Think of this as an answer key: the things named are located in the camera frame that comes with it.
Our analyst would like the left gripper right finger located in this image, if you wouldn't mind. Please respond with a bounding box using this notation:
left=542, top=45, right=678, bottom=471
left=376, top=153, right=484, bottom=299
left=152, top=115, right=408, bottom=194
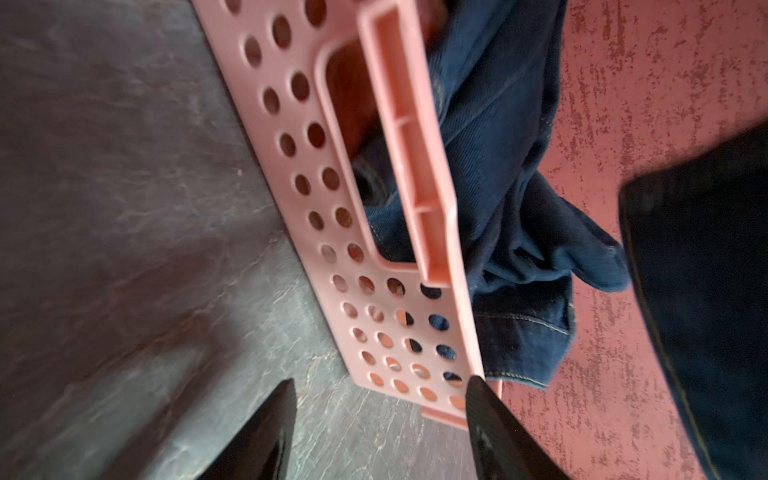
left=466, top=376, right=568, bottom=480

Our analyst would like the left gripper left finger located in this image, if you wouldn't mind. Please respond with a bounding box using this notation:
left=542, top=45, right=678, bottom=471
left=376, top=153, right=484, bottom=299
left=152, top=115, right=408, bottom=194
left=199, top=379, right=297, bottom=480

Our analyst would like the dark denim button skirt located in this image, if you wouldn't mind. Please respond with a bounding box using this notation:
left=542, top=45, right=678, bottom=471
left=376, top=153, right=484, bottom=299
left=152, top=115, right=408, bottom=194
left=619, top=123, right=767, bottom=479

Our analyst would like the pink perforated plastic basket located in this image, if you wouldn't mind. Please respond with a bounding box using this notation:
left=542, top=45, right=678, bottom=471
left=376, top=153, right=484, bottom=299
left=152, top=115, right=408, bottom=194
left=194, top=1, right=484, bottom=428

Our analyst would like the denim skirt in basket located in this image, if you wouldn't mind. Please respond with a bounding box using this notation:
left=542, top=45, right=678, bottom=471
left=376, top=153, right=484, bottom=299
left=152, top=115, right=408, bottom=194
left=352, top=0, right=631, bottom=391

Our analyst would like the red cloth in basket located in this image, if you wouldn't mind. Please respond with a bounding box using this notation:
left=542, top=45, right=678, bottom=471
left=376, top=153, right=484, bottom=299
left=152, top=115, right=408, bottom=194
left=326, top=0, right=449, bottom=159

